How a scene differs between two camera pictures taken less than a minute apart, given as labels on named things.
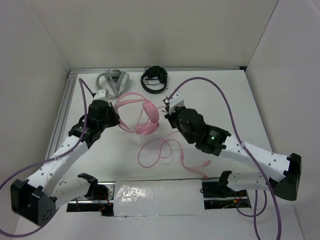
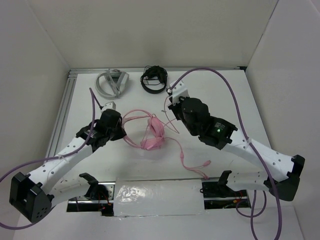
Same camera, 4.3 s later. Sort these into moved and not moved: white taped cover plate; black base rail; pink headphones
Moved: pink headphones
Not moved: black base rail; white taped cover plate
